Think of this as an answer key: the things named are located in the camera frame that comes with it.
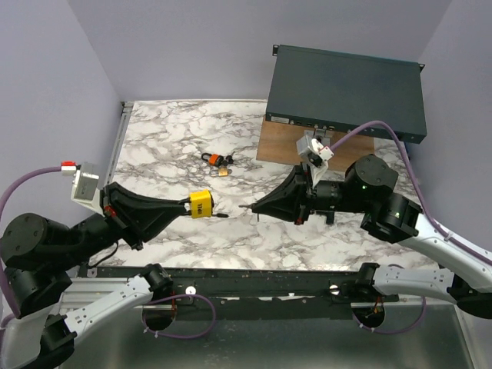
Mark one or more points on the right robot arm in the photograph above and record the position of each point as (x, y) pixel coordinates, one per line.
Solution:
(464, 275)

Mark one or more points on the brass padlock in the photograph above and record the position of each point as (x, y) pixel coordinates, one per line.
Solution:
(220, 171)

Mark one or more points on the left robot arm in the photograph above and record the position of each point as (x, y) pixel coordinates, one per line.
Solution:
(39, 252)

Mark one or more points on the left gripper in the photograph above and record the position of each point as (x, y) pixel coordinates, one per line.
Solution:
(137, 216)

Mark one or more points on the aluminium side rail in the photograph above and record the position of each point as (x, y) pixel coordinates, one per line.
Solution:
(127, 109)

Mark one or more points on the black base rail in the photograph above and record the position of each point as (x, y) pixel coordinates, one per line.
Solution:
(241, 295)

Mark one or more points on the dark green network switch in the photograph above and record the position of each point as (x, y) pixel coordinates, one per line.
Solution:
(338, 91)

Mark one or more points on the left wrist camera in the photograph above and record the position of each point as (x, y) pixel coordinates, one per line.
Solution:
(84, 190)

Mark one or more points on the wooden board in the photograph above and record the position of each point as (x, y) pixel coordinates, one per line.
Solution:
(277, 144)

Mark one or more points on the orange padlock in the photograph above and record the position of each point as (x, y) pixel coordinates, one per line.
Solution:
(214, 160)

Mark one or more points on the grey lock mount bracket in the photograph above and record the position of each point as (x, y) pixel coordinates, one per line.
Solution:
(322, 135)

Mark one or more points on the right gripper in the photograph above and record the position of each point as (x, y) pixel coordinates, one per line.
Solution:
(292, 199)

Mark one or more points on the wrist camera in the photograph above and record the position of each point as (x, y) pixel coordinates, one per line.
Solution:
(84, 190)
(316, 156)

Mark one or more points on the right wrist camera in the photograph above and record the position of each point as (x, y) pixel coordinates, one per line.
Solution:
(316, 156)

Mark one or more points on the black T-shaped tool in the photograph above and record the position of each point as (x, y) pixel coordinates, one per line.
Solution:
(329, 216)

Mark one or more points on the yellow padlock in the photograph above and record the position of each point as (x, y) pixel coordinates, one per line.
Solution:
(201, 205)

